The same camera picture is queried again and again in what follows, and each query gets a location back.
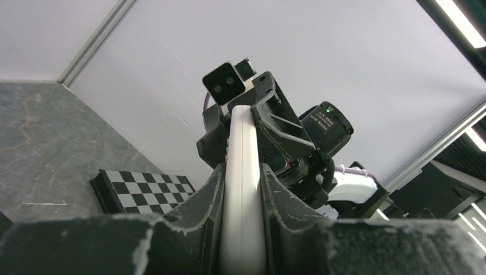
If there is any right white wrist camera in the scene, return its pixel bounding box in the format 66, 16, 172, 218
202, 57, 257, 111

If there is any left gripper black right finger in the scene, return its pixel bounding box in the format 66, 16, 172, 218
260, 163, 485, 274

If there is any red white remote control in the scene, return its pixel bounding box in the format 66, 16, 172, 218
219, 105, 266, 274

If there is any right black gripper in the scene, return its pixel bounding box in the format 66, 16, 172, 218
196, 71, 330, 210

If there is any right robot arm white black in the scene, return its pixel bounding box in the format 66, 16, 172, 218
197, 64, 388, 218

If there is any black white checkerboard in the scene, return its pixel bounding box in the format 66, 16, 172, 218
89, 170, 195, 215

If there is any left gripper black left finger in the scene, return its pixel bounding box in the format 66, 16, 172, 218
1, 164, 225, 274

